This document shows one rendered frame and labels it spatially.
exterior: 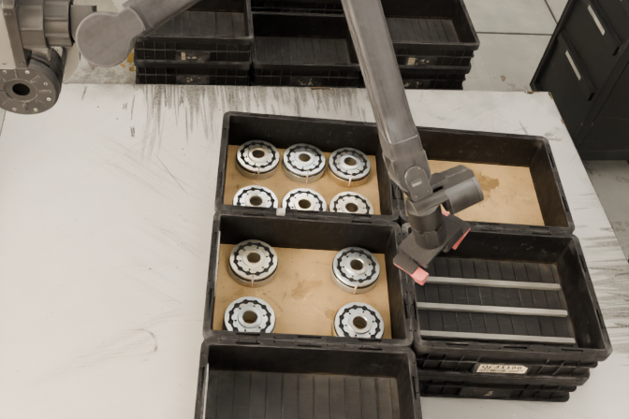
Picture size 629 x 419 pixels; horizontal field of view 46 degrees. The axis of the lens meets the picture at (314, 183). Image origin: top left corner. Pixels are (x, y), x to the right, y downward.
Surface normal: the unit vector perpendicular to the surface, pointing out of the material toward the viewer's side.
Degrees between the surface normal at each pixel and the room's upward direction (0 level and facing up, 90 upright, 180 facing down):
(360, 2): 58
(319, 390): 0
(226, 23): 0
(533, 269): 0
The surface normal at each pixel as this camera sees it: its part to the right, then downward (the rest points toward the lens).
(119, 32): 0.16, 0.24
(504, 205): 0.12, -0.65
